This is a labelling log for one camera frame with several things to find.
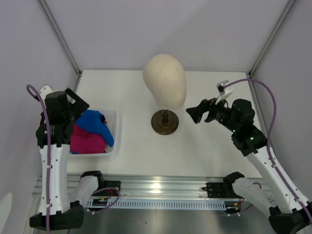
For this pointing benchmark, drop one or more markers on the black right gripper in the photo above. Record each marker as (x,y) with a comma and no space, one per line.
(196,112)

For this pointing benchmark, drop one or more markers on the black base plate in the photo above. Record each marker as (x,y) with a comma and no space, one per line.
(108,185)
(218,190)

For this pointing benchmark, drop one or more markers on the cream mannequin head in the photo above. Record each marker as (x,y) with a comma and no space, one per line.
(165,78)

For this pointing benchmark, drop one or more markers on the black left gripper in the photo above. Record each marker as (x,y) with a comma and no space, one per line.
(79,105)

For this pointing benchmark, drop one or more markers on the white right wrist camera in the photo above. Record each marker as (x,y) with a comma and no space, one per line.
(224,91)

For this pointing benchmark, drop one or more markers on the white plastic basket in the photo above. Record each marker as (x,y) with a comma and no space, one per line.
(113,123)

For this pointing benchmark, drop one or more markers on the dark brown round stand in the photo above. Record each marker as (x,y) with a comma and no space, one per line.
(164,122)

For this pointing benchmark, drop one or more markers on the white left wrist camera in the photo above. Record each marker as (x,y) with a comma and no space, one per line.
(45,90)

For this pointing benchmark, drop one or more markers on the right aluminium corner profile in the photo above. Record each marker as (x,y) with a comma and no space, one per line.
(277,28)

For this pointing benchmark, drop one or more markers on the white slotted cable duct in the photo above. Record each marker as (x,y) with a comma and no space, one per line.
(100,203)

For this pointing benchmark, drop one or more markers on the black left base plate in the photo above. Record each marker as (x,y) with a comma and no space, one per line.
(108,185)

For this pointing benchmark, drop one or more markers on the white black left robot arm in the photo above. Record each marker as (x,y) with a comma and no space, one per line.
(59,210)

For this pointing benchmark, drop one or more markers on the aluminium mounting rail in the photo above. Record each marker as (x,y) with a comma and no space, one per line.
(162,187)

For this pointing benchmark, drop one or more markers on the blue cap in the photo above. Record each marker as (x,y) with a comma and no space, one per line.
(94,122)

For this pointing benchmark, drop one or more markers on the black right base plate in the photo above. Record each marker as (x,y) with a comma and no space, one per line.
(218,190)

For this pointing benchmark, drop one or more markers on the pink cap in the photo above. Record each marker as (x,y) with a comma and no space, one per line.
(84,142)

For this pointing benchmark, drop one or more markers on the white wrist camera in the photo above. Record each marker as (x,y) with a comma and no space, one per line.
(45,90)
(224,91)

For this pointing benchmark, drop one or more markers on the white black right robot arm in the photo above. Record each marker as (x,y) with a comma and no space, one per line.
(288,211)

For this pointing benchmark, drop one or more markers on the aluminium corner profile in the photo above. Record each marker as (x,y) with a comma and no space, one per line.
(277,28)
(59,35)

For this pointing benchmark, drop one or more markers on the left aluminium corner profile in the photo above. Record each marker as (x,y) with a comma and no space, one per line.
(59,35)

